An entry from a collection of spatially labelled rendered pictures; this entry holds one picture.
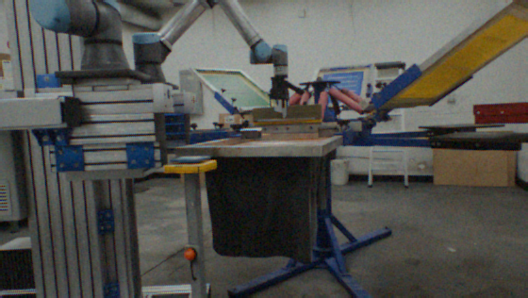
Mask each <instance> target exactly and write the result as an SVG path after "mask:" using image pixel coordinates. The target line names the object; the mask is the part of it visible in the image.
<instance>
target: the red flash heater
mask: <svg viewBox="0 0 528 298"><path fill-rule="evenodd" d="M473 115H474V124H528V102H512V103H493V104H474V105H473Z"/></svg>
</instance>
